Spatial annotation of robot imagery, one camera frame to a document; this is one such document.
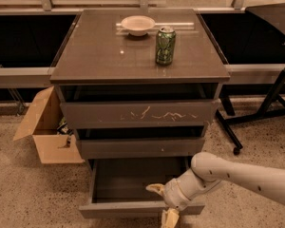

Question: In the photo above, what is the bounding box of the open cardboard box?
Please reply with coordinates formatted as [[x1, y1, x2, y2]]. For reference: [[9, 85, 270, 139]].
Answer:
[[13, 86, 84, 164]]

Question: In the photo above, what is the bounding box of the grey bottom drawer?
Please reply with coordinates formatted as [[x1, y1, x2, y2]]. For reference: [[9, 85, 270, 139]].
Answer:
[[78, 156, 206, 219]]

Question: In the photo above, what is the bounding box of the scratched grey top drawer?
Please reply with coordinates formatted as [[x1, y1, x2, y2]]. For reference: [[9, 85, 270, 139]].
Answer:
[[59, 84, 220, 130]]

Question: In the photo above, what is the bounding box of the grey metal window railing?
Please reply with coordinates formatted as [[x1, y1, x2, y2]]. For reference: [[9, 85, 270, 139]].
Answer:
[[0, 0, 285, 89]]

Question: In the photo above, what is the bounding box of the green soda can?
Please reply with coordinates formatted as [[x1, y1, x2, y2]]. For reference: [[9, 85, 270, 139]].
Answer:
[[155, 26, 176, 66]]

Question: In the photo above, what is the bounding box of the white bowl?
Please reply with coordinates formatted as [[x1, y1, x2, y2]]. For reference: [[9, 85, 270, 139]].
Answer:
[[121, 15, 155, 36]]

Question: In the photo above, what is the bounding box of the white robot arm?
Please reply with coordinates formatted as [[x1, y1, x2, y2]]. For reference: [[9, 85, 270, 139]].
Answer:
[[146, 152, 285, 228]]

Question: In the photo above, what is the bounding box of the grey middle drawer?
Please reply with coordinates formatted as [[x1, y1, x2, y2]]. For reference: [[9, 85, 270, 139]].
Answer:
[[77, 125, 205, 159]]

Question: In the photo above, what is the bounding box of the grey drawer cabinet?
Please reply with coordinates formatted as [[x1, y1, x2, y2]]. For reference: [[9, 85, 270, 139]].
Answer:
[[49, 9, 231, 163]]

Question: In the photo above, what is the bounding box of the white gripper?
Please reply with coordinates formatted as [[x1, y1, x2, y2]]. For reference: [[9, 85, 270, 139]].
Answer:
[[145, 179, 190, 228]]

